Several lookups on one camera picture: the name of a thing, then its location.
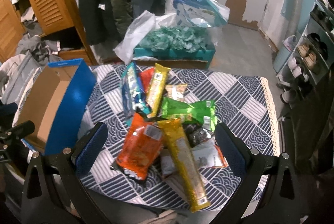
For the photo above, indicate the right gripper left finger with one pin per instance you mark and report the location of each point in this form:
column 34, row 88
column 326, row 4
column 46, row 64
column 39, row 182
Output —
column 87, row 149

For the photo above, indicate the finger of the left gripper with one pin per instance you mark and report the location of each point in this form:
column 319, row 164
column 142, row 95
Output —
column 22, row 130

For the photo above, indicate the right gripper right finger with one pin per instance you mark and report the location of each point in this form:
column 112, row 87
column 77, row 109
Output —
column 234, row 150

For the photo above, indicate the grey orange-edged snack bag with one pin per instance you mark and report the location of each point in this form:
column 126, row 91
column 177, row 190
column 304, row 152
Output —
column 206, row 154

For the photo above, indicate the black snack packet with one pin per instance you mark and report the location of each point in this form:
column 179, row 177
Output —
column 197, row 134

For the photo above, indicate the green snack bag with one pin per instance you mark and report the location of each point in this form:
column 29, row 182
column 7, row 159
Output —
column 200, row 112

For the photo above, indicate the long yellow snack pack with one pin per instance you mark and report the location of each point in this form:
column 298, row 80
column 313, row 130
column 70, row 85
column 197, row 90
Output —
column 181, row 154

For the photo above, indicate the orange chip bag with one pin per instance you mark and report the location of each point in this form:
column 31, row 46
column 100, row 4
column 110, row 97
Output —
column 142, row 145

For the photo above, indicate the blue teal snack bag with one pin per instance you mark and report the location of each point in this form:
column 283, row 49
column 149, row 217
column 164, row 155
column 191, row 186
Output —
column 133, row 93

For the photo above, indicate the small beige snack packet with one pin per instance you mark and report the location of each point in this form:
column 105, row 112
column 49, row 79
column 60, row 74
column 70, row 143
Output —
column 176, row 92

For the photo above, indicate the red snack pouch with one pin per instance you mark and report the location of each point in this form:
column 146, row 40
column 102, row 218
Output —
column 146, row 77

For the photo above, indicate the yellow biscuit pack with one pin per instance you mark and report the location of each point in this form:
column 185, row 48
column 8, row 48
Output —
column 156, row 88

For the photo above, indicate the blue cardboard box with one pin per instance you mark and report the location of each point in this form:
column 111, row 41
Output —
column 56, row 104

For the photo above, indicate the grey tote bag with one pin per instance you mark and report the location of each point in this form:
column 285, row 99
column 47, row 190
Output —
column 16, row 73

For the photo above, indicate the grey clothes pile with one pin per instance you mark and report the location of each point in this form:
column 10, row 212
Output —
column 43, row 51

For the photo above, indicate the light blue shoe rack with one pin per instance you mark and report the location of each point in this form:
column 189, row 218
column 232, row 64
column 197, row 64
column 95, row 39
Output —
column 310, row 54

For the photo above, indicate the teal box of tissue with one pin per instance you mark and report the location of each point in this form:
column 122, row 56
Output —
column 177, row 43

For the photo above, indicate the wooden louvered wardrobe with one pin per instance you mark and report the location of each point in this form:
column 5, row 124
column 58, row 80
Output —
column 53, row 16

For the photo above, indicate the blue white plastic bag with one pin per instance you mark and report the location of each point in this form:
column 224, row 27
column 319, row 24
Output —
column 201, row 13

